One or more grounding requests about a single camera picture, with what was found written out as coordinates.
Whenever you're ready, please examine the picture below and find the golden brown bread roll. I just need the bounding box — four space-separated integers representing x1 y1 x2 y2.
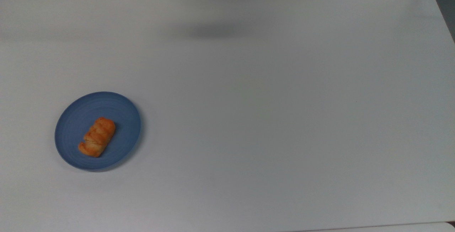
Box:
78 117 116 158

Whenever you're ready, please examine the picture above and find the blue round plate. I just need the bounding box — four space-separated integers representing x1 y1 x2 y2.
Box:
54 91 141 171

